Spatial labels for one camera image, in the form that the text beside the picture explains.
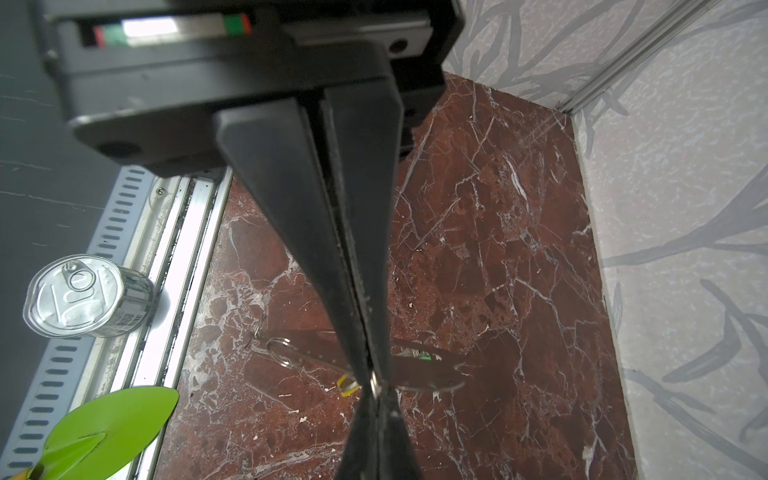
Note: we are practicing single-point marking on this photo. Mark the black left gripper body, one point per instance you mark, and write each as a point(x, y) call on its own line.
point(140, 81)

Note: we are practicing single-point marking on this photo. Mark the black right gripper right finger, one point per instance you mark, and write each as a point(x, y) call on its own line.
point(395, 456)

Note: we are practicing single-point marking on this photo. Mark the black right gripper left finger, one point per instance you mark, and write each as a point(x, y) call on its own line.
point(360, 455)

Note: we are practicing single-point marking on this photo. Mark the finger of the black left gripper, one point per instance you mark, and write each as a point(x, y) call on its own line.
point(271, 148)
point(363, 124)

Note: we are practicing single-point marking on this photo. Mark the round silver tin lid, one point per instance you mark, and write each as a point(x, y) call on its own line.
point(87, 295)

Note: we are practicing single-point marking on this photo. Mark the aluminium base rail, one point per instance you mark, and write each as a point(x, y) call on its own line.
point(164, 229)

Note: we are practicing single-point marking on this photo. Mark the green toy shovel yellow handle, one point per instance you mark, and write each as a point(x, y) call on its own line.
point(102, 436)

